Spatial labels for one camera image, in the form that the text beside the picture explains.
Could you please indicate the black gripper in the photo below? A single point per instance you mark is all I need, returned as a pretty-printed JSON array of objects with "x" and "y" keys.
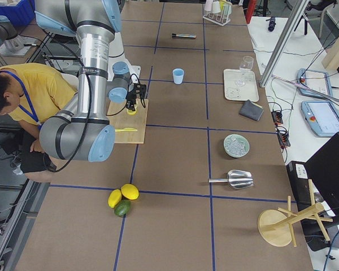
[{"x": 130, "y": 99}]

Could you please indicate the person in yellow shirt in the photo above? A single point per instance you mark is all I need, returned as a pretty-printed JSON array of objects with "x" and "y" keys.
[{"x": 30, "y": 93}]

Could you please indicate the aluminium frame post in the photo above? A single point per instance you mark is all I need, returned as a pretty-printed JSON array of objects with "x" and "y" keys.
[{"x": 289, "y": 27}]

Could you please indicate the yellow lemon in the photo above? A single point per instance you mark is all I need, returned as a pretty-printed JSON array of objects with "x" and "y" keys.
[
  {"x": 130, "y": 191},
  {"x": 114, "y": 198}
]

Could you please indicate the bamboo cutting board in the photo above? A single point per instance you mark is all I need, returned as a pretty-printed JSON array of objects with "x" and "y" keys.
[{"x": 124, "y": 120}]

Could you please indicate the clear wine glass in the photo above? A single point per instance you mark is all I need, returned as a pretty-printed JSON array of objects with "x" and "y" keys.
[{"x": 245, "y": 66}]

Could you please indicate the blue teach pendant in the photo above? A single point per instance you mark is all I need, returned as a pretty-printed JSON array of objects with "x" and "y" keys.
[
  {"x": 322, "y": 117},
  {"x": 315, "y": 80}
]

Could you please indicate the cream bear serving tray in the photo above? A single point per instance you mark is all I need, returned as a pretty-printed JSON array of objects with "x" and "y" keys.
[{"x": 240, "y": 86}]

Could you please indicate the light blue plastic cup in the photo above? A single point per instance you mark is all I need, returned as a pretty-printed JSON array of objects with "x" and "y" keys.
[{"x": 178, "y": 75}]

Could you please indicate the wooden cup tree stand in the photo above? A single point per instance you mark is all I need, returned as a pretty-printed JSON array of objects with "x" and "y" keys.
[{"x": 276, "y": 226}]

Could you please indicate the steel muddler black tip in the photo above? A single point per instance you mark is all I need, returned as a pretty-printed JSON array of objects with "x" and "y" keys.
[{"x": 184, "y": 36}]

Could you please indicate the blue teach pendant far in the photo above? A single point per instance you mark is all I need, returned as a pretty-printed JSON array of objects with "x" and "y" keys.
[{"x": 315, "y": 80}]

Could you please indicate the folded grey cloth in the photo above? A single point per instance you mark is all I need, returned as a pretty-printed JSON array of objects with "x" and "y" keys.
[{"x": 251, "y": 110}]

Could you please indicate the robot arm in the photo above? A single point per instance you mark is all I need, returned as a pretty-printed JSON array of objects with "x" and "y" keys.
[
  {"x": 11, "y": 44},
  {"x": 82, "y": 130}
]

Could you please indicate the yellow plastic knife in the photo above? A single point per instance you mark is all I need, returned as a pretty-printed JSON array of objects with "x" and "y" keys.
[{"x": 126, "y": 130}]

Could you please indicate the lemon slice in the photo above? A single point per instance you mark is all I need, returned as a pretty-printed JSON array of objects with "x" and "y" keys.
[{"x": 131, "y": 112}]

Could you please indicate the blue teach pendant near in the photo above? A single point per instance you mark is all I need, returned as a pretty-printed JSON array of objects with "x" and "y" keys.
[{"x": 322, "y": 117}]

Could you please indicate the green lime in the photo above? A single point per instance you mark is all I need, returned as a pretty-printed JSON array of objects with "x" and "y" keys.
[{"x": 122, "y": 208}]

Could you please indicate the black monitor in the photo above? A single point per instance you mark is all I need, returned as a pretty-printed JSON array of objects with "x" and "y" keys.
[{"x": 323, "y": 169}]

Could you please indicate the steel ice scoop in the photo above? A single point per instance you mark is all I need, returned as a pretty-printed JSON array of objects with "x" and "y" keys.
[{"x": 237, "y": 179}]

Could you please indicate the green bowl of ice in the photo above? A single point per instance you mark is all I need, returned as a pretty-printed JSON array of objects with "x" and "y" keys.
[{"x": 236, "y": 145}]

